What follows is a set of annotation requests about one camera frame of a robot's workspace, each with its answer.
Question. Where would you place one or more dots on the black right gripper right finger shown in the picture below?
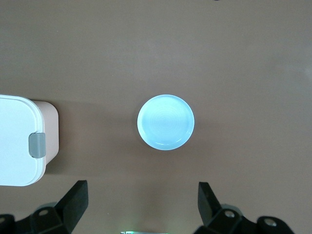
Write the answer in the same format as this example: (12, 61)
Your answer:
(207, 204)

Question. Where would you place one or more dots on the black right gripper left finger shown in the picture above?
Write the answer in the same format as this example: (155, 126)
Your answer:
(73, 202)

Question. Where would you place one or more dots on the pink lunch box white lid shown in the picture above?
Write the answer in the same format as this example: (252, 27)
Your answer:
(14, 141)

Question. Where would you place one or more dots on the light blue round plate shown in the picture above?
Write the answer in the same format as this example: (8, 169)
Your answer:
(165, 122)

